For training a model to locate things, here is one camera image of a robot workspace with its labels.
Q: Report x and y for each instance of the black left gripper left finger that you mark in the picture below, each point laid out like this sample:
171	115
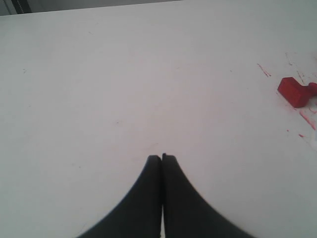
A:
138	214

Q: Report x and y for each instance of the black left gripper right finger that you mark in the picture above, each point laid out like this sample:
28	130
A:
186	214

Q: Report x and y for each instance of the red plastic stamp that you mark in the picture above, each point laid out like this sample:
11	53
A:
296	95

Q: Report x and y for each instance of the dark post behind table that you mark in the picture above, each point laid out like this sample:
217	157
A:
21	6

